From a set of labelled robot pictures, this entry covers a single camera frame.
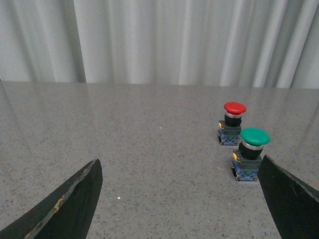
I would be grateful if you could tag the red mushroom push button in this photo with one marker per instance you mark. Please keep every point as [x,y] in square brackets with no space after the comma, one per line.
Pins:
[230,128]

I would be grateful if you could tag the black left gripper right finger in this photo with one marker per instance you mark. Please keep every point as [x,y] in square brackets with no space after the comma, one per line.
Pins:
[293,204]

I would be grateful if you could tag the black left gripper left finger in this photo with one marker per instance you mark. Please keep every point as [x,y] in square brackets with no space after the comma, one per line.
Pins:
[66,213]

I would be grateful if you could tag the green mushroom push button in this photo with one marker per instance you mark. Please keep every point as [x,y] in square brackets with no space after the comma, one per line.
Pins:
[246,158]

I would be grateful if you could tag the white pleated curtain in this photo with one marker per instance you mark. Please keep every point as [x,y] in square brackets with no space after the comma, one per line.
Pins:
[245,43]

